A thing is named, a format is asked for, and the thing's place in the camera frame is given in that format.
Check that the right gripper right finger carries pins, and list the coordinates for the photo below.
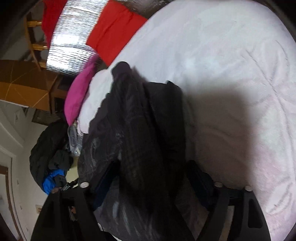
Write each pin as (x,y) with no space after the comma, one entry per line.
(225,213)

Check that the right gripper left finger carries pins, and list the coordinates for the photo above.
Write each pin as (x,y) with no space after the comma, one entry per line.
(69,214)

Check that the black quilted jacket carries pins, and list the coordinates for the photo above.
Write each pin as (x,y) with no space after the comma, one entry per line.
(137,160)

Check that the blue jacket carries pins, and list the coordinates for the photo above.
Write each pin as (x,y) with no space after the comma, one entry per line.
(55,179)

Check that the black puffer coat pile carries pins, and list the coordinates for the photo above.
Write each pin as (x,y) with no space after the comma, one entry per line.
(51,153)

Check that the grey garment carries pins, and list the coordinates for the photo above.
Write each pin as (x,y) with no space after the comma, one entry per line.
(75,140)

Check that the pink pillow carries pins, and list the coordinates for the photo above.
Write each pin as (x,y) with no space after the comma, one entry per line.
(78,89)

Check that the silver foil insulation panel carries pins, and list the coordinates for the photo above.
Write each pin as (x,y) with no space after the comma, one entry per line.
(68,52)

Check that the white bed sheet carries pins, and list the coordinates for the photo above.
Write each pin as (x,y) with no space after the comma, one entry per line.
(234,62)

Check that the red square cushion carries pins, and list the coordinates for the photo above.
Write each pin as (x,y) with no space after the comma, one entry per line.
(113,30)

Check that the large red cushion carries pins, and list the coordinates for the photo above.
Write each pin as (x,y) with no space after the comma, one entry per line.
(51,13)

